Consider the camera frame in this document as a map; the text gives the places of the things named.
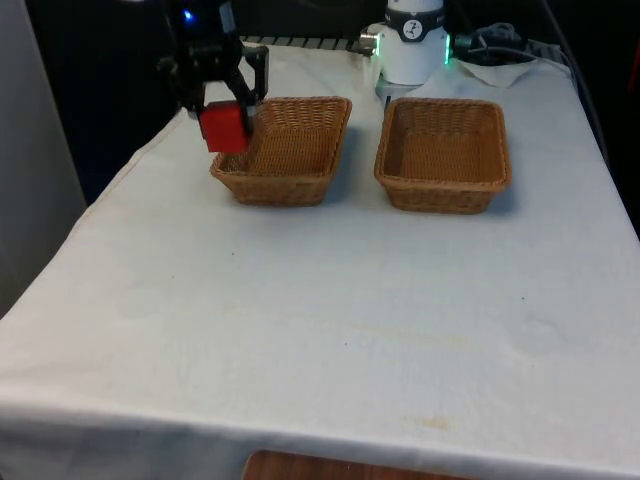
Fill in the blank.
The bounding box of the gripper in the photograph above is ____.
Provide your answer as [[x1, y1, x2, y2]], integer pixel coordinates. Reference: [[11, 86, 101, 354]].
[[156, 0, 271, 137]]

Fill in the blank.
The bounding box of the red cube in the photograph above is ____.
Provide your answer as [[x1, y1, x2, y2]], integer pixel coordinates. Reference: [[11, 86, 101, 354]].
[[198, 99, 252, 154]]

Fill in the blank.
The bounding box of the wicker basket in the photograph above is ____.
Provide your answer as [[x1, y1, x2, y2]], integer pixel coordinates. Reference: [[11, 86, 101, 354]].
[[373, 97, 514, 216], [209, 95, 353, 208]]

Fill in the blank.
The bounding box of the black cable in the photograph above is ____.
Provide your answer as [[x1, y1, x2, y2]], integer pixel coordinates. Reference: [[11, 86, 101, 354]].
[[452, 27, 539, 65], [537, 0, 612, 166]]

